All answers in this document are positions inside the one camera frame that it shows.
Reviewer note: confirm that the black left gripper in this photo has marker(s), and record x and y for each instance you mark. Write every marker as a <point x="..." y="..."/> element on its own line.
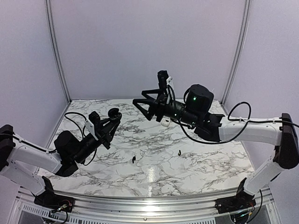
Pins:
<point x="102" y="133"/>

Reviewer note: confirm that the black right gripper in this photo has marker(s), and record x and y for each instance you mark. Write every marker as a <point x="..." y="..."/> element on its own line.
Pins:
<point x="160" y="103"/>

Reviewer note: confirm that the black round charging case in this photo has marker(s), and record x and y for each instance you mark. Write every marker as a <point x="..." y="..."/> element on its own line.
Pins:
<point x="114" y="114"/>

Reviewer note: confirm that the white earbud charging case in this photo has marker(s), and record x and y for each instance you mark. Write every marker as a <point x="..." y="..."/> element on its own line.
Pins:
<point x="166" y="122"/>

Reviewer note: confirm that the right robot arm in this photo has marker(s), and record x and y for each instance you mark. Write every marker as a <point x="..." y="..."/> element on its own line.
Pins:
<point x="221" y="129"/>

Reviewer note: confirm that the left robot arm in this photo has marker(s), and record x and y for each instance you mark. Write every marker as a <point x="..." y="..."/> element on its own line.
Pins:
<point x="62" y="161"/>

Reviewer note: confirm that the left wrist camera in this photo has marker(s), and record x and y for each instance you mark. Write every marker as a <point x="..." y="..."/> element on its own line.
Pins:
<point x="91" y="124"/>

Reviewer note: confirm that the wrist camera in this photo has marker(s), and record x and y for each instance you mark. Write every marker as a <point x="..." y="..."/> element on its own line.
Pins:
<point x="91" y="124"/>
<point x="164" y="80"/>

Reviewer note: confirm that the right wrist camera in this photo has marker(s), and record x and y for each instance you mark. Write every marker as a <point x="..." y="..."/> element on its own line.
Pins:
<point x="164" y="80"/>

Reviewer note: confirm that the aluminium front rail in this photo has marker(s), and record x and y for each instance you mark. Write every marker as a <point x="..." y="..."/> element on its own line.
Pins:
<point x="186" y="209"/>

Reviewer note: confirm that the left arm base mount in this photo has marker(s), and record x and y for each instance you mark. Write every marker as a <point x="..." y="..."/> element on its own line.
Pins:
<point x="49" y="199"/>

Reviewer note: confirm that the left corner aluminium post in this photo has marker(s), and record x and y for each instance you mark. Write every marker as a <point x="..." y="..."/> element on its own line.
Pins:
<point x="55" y="49"/>

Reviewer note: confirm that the corner aluminium post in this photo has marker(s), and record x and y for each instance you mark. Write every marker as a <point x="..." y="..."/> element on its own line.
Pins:
<point x="55" y="49"/>
<point x="238" y="50"/>

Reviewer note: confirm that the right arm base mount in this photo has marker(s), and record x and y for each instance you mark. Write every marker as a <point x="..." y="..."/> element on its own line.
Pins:
<point x="241" y="200"/>

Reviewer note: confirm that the right corner aluminium post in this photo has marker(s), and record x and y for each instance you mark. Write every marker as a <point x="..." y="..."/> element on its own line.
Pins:
<point x="238" y="50"/>

